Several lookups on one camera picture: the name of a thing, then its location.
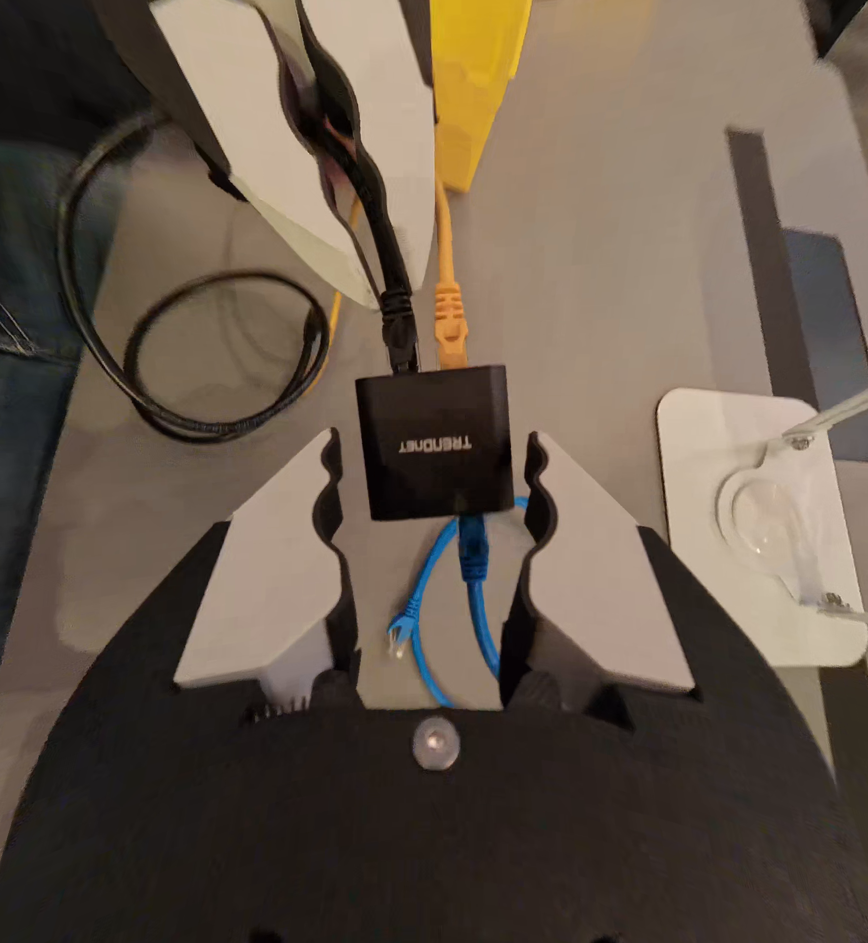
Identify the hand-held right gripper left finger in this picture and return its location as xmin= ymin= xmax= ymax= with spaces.
xmin=174 ymin=427 xmax=363 ymax=691

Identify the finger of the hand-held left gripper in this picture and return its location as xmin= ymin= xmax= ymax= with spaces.
xmin=303 ymin=0 xmax=436 ymax=293
xmin=150 ymin=0 xmax=381 ymax=312

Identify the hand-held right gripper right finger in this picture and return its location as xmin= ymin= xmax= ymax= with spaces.
xmin=502 ymin=429 xmax=702 ymax=710

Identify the blue ethernet cable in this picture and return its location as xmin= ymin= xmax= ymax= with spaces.
xmin=386 ymin=495 xmax=531 ymax=708

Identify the black ethernet cable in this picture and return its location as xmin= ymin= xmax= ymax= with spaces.
xmin=57 ymin=44 xmax=422 ymax=444

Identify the yellow ethernet cable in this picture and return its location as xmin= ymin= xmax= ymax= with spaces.
xmin=309 ymin=180 xmax=473 ymax=399

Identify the black network switch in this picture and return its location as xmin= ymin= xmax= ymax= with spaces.
xmin=355 ymin=364 xmax=516 ymax=523

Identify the small yellow bin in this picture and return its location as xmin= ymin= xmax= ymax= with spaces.
xmin=430 ymin=0 xmax=532 ymax=194

